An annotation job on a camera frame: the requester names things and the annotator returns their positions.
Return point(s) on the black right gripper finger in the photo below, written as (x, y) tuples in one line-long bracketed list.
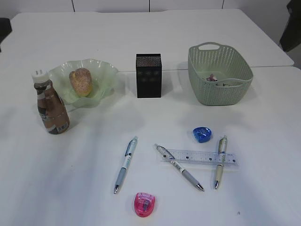
[(291, 36)]

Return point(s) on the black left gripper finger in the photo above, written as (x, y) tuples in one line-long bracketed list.
[(5, 28)]

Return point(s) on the white paper ball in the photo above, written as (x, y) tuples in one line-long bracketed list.
[(211, 78)]

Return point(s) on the brown bread roll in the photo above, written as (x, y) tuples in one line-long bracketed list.
[(81, 81)]

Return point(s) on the brown coffee bottle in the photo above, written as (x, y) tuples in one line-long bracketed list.
[(50, 106)]

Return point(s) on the green plastic woven basket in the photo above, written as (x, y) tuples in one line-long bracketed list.
[(227, 65)]

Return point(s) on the green wavy glass plate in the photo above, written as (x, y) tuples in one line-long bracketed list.
[(103, 76)]

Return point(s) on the beige ballpoint pen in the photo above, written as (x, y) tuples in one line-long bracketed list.
[(219, 169)]

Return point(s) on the blue pencil sharpener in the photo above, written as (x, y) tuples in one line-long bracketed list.
[(202, 134)]

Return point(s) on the black pen holder box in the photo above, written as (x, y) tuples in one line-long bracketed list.
[(148, 75)]

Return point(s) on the blue white ballpoint pen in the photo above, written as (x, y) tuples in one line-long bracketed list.
[(123, 170)]

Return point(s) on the grey white ballpoint pen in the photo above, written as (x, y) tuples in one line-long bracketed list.
[(171, 159)]

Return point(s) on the pink pencil sharpener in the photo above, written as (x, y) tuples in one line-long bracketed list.
[(144, 204)]

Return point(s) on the clear plastic ruler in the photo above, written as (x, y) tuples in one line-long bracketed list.
[(198, 157)]

